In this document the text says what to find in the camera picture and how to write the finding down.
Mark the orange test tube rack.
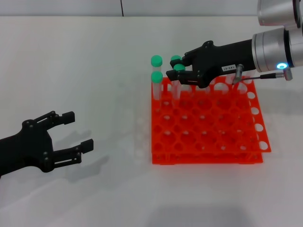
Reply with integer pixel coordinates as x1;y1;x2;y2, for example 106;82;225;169
151;75;272;165

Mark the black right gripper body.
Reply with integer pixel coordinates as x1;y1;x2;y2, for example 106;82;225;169
183;39;257;88

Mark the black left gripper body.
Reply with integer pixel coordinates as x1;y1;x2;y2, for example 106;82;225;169
0;119;57;180

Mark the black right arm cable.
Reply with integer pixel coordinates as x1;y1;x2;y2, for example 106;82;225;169
232;63;294;86

